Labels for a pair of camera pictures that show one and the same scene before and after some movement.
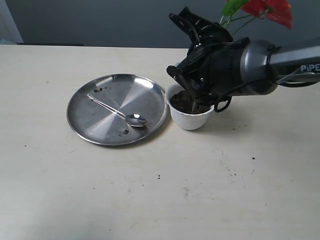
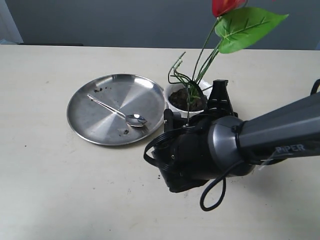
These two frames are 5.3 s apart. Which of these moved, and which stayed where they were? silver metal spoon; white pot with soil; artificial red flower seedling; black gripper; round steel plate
Moved: black gripper; artificial red flower seedling
Stayed: round steel plate; silver metal spoon; white pot with soil
